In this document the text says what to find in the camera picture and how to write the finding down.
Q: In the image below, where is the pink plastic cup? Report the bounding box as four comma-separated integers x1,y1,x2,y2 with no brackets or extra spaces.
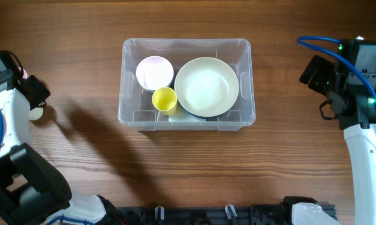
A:
23,69,28,79

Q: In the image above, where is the pale green plastic cup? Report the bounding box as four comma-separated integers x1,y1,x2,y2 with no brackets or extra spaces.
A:
28,107,44,121

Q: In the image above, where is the cream plastic plate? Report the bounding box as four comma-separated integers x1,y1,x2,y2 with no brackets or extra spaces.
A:
174,57,240,103

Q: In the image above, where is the pink plastic bowl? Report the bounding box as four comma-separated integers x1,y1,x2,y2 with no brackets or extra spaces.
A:
136,56,174,90

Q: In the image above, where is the dark blue plate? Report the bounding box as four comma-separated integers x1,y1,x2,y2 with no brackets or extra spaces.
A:
178,99,235,119

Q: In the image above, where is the yellow plastic cup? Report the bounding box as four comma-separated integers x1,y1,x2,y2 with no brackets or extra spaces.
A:
152,87,178,116

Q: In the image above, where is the mint green plastic bowl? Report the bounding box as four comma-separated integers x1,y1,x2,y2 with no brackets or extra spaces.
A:
141,86,156,93

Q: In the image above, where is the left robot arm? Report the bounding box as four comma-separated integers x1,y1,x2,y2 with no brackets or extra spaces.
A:
0,50,125,224

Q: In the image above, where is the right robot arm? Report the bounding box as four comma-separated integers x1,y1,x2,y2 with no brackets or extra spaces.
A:
297,36,376,224

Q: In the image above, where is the clear plastic storage container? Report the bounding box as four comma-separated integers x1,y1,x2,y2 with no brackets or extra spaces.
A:
118,38,256,131

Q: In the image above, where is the right blue cable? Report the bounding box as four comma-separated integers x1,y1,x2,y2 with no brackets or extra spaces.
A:
296,36,376,176

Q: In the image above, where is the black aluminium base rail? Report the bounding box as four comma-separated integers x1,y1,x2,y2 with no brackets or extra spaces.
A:
112,204,336,225

